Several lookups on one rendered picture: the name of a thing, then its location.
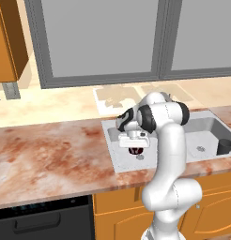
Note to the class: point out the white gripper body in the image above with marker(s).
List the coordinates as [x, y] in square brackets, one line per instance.
[134, 142]

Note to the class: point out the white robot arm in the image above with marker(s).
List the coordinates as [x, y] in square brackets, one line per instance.
[171, 156]

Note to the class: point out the steel double basin sink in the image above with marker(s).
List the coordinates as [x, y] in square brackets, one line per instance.
[202, 137]

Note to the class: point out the dark grey mug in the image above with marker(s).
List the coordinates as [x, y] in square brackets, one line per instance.
[224, 147]

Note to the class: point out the dark red cup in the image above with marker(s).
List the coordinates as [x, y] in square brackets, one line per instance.
[135, 151]

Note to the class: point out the orange cupboard door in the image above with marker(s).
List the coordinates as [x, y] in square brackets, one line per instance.
[120, 215]
[214, 206]

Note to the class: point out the small grey cupboard knob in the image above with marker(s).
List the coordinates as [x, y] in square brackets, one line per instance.
[198, 206]

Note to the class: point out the grey framed window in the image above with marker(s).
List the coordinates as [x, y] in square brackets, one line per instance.
[101, 37]

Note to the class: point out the black dishwasher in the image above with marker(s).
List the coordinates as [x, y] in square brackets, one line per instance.
[45, 218]

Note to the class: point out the orange wall cupboard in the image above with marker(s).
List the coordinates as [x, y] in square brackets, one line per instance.
[7, 40]

